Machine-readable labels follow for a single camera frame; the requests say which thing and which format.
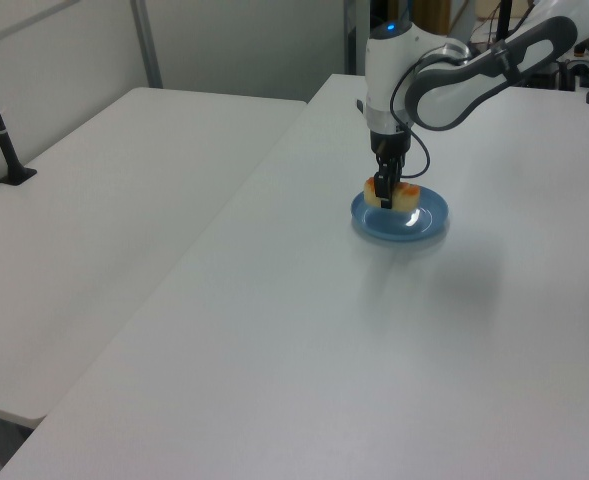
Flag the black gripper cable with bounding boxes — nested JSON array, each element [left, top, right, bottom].
[[388, 49, 432, 180]]

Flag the grey metal frame post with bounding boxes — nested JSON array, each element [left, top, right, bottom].
[[128, 0, 164, 90]]

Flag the black camera stand pole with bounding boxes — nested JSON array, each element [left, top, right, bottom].
[[0, 40, 39, 187]]

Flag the orange glazed bread loaf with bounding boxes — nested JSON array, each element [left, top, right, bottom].
[[363, 176, 421, 212]]

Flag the blue round plate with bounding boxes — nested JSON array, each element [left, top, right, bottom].
[[349, 185, 450, 245]]

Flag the white side table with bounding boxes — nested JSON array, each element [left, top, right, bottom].
[[0, 86, 309, 429]]

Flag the dark metal frame post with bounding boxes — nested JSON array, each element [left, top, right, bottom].
[[342, 0, 374, 77]]

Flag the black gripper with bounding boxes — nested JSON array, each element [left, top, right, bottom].
[[370, 128, 411, 211]]

